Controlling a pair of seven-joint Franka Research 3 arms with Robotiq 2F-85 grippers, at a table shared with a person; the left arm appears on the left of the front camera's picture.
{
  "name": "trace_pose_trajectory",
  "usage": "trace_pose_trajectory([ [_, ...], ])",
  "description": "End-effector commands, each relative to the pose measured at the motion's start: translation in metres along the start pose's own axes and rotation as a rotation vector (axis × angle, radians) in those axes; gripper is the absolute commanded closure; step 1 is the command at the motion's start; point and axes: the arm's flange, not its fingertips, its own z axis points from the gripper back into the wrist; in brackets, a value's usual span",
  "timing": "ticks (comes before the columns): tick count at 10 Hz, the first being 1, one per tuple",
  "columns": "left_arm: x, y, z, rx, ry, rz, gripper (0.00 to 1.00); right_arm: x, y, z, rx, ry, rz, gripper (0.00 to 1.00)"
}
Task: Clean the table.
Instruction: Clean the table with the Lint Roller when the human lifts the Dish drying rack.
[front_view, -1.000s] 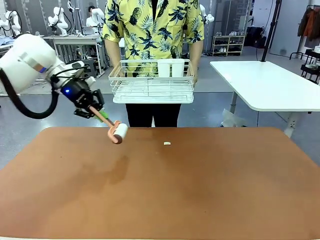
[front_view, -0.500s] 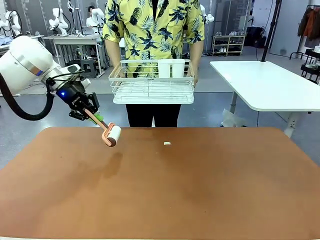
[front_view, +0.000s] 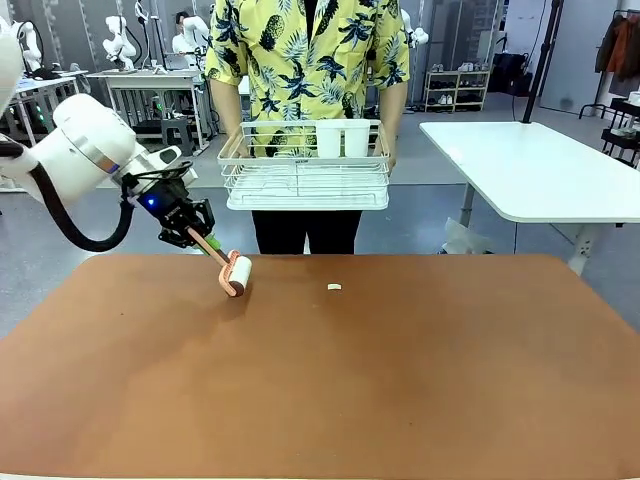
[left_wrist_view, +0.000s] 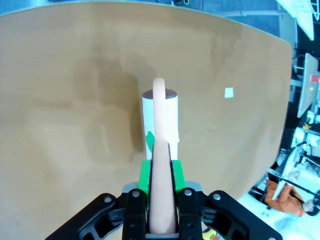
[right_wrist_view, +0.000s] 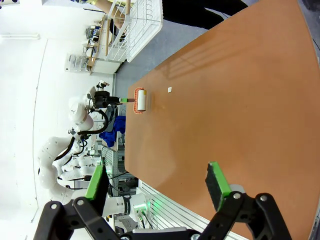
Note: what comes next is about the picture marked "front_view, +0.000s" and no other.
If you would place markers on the black bag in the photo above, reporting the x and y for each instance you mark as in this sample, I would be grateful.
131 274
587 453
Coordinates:
510 72

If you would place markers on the person in yellow shirt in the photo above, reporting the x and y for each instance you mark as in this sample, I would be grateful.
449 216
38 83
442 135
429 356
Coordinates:
310 60

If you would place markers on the person's right forearm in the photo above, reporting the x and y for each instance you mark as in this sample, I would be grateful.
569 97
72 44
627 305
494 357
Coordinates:
225 105

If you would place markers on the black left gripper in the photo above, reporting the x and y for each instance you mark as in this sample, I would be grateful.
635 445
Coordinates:
162 205

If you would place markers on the black utility cart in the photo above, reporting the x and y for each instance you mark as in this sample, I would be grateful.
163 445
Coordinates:
622 130

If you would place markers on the white plastic cutlery holder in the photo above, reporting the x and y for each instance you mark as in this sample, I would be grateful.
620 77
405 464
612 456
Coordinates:
330 140

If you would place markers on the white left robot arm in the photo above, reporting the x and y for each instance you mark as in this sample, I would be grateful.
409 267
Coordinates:
85 145

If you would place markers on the seated person in white shirt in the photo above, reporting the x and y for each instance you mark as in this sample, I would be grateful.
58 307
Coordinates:
181 40

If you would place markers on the black tripod pole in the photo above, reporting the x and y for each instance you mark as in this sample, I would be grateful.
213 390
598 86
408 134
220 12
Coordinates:
542 60

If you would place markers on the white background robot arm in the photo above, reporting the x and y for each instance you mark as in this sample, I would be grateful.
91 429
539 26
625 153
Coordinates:
195 35
27 47
120 45
415 32

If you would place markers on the grey step stool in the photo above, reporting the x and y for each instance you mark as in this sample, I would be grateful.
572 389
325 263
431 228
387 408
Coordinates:
176 137

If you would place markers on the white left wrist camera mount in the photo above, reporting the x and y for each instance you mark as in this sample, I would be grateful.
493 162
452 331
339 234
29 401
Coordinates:
170 162

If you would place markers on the white plastic bag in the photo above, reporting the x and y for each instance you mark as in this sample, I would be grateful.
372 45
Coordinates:
465 240

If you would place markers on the white background work table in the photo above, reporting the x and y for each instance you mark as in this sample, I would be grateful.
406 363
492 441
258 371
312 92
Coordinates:
150 75

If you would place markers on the white shoe rack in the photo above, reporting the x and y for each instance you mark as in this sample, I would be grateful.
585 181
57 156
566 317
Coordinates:
457 90

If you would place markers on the person's right hand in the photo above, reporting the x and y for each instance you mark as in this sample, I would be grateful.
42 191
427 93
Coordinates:
240 145

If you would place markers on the black trousers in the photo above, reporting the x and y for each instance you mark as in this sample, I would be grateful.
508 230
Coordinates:
305 232

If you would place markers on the person's left hand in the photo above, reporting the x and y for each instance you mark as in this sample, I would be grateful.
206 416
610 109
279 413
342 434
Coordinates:
392 160

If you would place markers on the person's left forearm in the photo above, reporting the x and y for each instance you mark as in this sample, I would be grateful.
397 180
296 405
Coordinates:
392 115

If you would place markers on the clothes rack with garments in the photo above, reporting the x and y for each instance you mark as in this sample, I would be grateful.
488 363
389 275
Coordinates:
620 45

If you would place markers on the white side table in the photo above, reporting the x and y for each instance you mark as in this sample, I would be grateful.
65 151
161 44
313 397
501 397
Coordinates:
540 170

